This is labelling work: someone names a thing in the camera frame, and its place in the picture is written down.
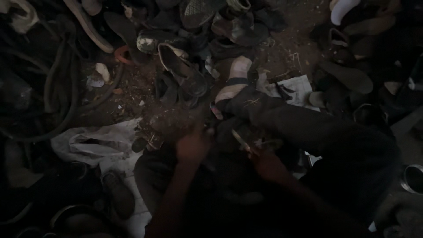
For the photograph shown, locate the person's right hand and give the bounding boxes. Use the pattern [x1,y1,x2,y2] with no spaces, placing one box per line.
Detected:
[248,148,291,186]

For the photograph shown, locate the person's left hand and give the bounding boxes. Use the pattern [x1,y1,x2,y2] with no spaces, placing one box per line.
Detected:
[175,126,216,166]

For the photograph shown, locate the metal knife blade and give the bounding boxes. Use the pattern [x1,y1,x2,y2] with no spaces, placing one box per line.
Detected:
[231,129,252,153]

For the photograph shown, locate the dark worn shoe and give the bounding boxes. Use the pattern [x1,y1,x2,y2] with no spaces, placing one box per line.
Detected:
[211,116,285,157]

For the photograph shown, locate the brown open leather shoe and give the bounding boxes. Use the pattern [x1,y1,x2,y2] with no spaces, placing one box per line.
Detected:
[157,43,208,98]

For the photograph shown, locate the person's foot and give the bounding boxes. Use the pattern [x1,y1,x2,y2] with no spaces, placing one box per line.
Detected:
[215,56,253,104]

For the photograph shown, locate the white paper sheet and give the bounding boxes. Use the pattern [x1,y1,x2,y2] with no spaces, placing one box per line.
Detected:
[258,74,320,112]

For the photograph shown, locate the dark lace shoe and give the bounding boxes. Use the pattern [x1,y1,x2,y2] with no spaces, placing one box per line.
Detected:
[100,171,136,220]

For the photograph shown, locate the white plastic bag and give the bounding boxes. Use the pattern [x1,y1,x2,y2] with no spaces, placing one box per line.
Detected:
[50,118,143,166]

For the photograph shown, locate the heap of old dark shoes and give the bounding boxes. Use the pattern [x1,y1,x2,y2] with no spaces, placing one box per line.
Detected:
[121,0,288,61]

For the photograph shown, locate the small white scrap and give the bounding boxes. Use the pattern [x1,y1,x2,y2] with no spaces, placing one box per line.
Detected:
[95,63,111,83]

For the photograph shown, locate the dark round metal tin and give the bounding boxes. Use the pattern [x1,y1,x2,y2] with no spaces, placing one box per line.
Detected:
[352,103,389,126]

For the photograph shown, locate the grey flat shoe sole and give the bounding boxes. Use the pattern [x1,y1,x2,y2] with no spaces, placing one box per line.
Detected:
[319,59,374,95]

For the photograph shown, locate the dark round bowl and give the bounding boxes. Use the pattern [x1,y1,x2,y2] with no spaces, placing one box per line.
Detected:
[50,204,109,237]

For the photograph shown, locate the black rubber tubes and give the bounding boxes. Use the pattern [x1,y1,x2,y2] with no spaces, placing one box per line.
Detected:
[0,30,126,143]

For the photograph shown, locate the tan shoe sole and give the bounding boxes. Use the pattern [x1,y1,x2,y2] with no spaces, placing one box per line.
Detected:
[63,0,114,54]

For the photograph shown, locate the heap of shoes and soles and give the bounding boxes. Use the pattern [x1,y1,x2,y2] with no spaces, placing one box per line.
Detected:
[309,0,423,133]

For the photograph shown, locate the white shoe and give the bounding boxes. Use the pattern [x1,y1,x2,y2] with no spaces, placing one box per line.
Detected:
[330,0,361,26]

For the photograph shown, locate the white cloth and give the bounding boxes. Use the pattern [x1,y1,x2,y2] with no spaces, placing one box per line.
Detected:
[0,0,39,35]

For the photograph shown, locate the dark strap sandal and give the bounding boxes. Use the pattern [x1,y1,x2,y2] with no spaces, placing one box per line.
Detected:
[210,77,252,120]

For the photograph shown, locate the small dark buckled strap piece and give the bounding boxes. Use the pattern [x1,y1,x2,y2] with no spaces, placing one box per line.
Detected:
[132,132,165,153]

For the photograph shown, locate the orange rubber ring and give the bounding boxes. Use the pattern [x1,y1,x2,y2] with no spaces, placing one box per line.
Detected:
[114,45,133,65]

